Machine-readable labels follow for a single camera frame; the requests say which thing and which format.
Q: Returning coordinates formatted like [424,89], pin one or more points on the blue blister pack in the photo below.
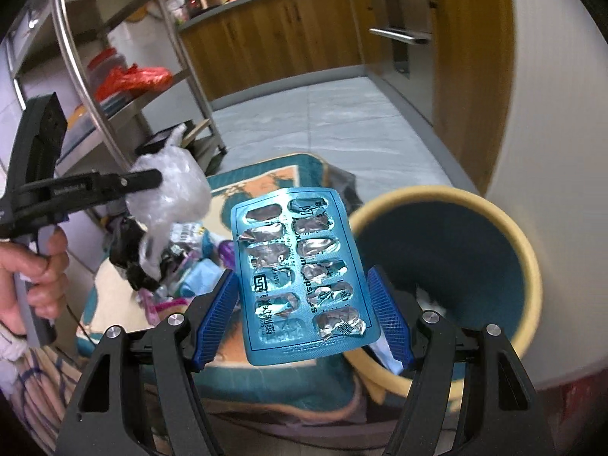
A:
[294,270]

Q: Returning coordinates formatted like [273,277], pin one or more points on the black plastic bag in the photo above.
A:
[128,251]

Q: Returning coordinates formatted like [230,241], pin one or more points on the white tissue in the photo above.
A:
[430,301]

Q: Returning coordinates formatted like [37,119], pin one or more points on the clear plastic bag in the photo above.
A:
[175,194]

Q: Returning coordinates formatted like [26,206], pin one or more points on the black box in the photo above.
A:
[156,143]

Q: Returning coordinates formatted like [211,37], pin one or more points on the white cupboard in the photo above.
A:
[555,128]

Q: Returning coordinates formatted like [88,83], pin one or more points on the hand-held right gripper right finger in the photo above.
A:
[387,313]

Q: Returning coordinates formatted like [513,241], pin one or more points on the wooden kitchen cabinets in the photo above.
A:
[275,38]

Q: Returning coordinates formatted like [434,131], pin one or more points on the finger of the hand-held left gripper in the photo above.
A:
[128,181]

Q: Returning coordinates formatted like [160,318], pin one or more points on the yellow rimmed teal bin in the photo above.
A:
[451,247]

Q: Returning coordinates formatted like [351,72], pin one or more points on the person's left hand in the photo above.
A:
[52,270]

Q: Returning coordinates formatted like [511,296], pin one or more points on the red lidded plastic jar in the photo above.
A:
[107,64]

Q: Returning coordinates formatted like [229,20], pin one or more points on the teal printed mat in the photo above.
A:
[259,180]

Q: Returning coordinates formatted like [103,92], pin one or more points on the pile of mixed wrappers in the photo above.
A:
[194,266]

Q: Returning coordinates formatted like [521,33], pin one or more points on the stainless steel oven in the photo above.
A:
[403,33]

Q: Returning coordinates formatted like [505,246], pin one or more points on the steel shelf rack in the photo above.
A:
[90,99]

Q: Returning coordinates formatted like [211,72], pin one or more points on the striped cloth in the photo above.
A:
[33,389]

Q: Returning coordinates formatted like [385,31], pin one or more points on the red plastic bag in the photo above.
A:
[135,80]

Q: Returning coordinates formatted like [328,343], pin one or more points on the wooden board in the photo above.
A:
[197,132]

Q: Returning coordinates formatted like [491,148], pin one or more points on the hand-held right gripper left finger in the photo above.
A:
[218,318]

